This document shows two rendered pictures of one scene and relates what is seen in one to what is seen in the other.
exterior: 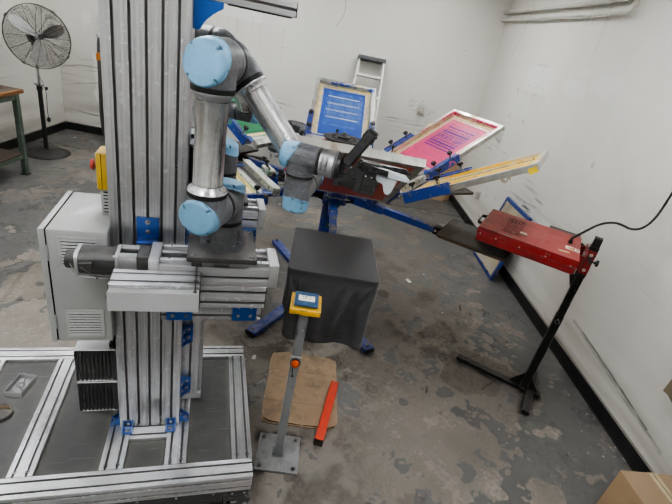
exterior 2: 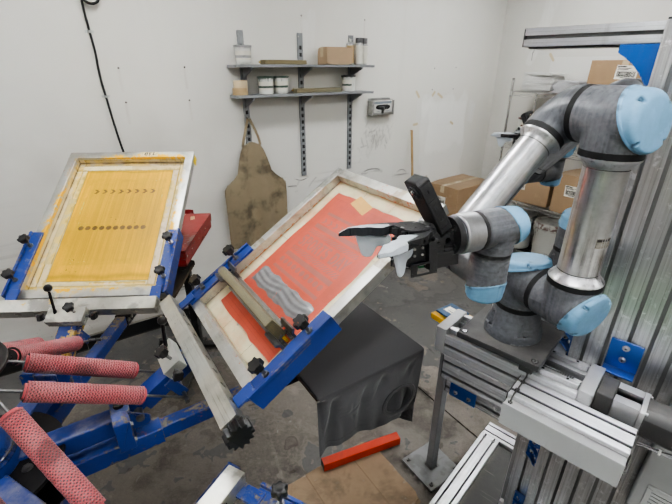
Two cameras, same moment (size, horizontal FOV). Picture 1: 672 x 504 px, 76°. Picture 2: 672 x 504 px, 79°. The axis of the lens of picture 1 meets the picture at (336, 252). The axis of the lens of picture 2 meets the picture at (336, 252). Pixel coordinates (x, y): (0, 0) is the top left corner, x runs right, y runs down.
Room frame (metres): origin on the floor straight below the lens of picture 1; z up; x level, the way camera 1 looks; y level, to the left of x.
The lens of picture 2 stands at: (2.67, 1.16, 1.94)
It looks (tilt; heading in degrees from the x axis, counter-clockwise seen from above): 25 degrees down; 242
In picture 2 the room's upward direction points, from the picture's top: straight up
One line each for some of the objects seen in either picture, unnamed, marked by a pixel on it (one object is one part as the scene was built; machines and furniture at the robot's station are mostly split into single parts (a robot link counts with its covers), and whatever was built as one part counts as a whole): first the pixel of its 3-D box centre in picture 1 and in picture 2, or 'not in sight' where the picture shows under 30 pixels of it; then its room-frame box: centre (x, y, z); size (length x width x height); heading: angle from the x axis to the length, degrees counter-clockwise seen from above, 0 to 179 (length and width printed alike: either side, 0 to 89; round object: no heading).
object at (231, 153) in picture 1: (222, 153); (525, 279); (1.78, 0.56, 1.42); 0.13 x 0.12 x 0.14; 85
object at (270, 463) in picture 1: (290, 385); (440, 397); (1.52, 0.08, 0.48); 0.22 x 0.22 x 0.96; 6
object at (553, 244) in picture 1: (531, 239); (160, 236); (2.56, -1.18, 1.06); 0.61 x 0.46 x 0.12; 66
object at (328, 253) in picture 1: (334, 252); (341, 340); (2.04, 0.01, 0.95); 0.48 x 0.44 x 0.01; 6
